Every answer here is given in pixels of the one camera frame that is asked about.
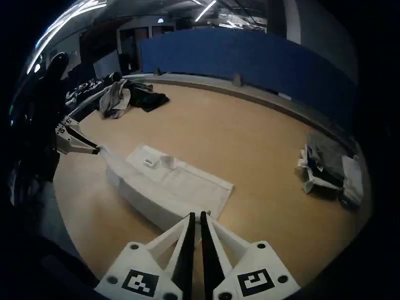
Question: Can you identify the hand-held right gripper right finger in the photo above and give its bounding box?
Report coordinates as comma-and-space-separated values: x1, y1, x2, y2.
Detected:
200, 211, 299, 300

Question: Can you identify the heap of mixed towels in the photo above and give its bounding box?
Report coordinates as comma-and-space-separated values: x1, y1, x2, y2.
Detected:
99, 78, 171, 120

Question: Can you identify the blue desk screen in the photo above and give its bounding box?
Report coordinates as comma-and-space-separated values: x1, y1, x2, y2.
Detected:
138, 27, 360, 135

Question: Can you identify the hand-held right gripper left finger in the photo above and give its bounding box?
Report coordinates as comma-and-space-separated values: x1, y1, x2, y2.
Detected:
94, 212, 196, 300

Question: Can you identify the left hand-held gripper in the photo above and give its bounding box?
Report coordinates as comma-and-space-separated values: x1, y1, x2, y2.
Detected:
9, 53, 102, 182

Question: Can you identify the white towel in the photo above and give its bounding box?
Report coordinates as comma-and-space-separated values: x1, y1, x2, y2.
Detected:
97, 143, 235, 232

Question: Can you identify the stack of folded towels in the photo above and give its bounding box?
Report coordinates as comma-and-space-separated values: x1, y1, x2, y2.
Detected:
295, 134, 365, 210

